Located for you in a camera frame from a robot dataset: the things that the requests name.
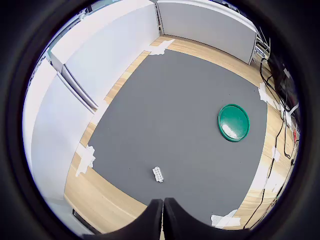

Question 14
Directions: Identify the dark cable duct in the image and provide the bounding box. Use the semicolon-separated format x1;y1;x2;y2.
71;207;101;235

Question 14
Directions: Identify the white partition panel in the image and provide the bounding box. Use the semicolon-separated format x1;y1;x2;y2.
22;56;99;201
156;0;259;66
49;1;161;111

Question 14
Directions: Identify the round green lid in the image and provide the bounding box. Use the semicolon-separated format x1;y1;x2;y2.
217;103;251;144

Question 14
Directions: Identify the white tape over cable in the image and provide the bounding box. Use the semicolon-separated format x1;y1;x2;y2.
261;174;279;194
270;145;282;162
279;104;293;126

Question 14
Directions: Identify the dark grey mat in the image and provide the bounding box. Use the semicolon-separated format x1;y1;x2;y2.
89;48;268;227

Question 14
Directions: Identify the white tape on mat corner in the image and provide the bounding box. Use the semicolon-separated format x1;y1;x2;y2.
210;209;242;229
74;143;97;178
258;82;281;111
149;38;176;57

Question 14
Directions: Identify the long black taped cable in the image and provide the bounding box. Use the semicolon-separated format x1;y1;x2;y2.
242;104;288;230

